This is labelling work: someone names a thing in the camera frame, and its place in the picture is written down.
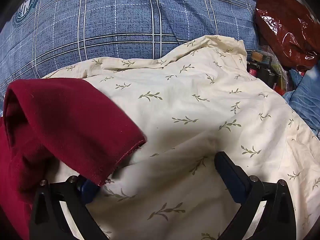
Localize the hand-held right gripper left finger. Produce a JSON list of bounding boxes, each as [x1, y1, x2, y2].
[[29, 175, 109, 240]]

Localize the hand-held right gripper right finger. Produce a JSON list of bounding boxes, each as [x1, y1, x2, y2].
[[214, 151, 297, 240]]

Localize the dark red garment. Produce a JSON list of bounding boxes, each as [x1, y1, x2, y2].
[[0, 78, 147, 240]]

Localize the cream leaf-print bed sheet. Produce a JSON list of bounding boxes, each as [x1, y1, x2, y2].
[[41, 34, 320, 240]]

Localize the light blue cloth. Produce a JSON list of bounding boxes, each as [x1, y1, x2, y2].
[[282, 65, 320, 138]]

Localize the clear bag of items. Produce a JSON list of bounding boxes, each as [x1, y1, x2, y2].
[[246, 46, 298, 93]]

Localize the red plastic bag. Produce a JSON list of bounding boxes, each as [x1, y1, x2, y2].
[[255, 0, 320, 68]]

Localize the blue plaid quilt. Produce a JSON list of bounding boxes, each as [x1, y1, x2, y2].
[[0, 0, 259, 95]]

